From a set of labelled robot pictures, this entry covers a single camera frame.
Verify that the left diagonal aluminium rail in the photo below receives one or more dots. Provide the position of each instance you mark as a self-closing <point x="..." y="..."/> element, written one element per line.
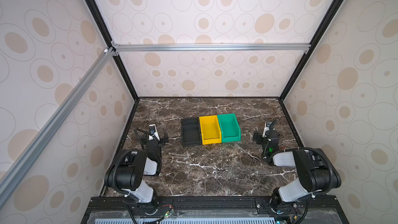
<point x="29" y="156"/>

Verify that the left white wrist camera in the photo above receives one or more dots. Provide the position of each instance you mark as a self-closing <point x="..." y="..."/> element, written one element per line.
<point x="153" y="133"/>

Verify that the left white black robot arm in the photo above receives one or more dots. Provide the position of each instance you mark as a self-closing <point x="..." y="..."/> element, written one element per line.
<point x="125" y="174"/>

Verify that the yellow plastic bin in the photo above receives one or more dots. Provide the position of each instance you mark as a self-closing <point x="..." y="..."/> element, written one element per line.
<point x="210" y="130"/>

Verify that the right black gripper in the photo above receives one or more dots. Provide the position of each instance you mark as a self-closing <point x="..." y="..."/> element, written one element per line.
<point x="259" y="137"/>

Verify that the green plastic bin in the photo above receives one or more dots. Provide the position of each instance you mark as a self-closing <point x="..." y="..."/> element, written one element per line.
<point x="230" y="129"/>

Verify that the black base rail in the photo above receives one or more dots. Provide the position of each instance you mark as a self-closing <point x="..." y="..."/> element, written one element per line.
<point x="242" y="210"/>

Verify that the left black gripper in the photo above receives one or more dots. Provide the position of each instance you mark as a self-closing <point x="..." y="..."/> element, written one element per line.
<point x="162" y="138"/>

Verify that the black plastic bin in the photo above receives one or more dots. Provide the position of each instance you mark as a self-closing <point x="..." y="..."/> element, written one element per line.
<point x="191" y="132"/>

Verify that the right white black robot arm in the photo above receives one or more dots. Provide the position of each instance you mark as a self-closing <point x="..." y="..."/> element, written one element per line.
<point x="316" y="175"/>

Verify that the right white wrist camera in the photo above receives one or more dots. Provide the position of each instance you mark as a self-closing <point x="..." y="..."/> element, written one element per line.
<point x="266" y="128"/>

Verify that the horizontal aluminium rail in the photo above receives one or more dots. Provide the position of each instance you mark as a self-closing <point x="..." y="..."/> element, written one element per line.
<point x="212" y="47"/>

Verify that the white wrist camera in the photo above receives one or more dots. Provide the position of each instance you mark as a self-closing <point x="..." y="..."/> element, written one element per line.
<point x="153" y="133"/>
<point x="266" y="128"/>

